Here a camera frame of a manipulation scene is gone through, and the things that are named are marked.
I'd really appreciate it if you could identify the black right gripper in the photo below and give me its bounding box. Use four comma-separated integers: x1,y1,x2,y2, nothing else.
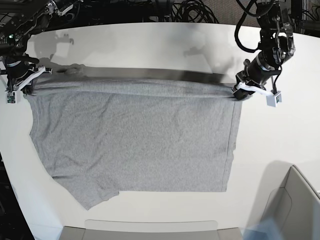
6,58,35,95

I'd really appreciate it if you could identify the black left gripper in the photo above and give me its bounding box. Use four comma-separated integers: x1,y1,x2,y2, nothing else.
232,58,272,100

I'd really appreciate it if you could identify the grey T-shirt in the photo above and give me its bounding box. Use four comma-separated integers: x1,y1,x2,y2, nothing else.
25,69,242,209

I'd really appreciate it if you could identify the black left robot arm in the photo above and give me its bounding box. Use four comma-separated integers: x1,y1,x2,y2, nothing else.
233,0,296,100

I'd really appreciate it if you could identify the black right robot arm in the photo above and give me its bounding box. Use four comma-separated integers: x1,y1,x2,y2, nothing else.
0,0,80,103

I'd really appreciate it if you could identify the grey bin right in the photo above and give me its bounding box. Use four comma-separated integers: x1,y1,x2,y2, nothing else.
261,165,320,240

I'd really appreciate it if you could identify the grey bin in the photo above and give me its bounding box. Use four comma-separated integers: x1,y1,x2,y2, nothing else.
59,219,243,240
261,165,320,240

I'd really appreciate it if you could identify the grey bin bottom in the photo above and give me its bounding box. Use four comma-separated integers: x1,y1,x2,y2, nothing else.
59,219,243,240

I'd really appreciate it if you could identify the blue cloth in bin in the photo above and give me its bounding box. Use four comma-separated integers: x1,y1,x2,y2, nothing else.
242,218,283,240

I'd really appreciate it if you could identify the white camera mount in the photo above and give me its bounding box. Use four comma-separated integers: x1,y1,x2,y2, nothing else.
233,81,282,107
5,66,53,104

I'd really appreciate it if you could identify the black cable bundle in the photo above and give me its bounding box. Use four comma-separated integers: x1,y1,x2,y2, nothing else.
172,0,220,24

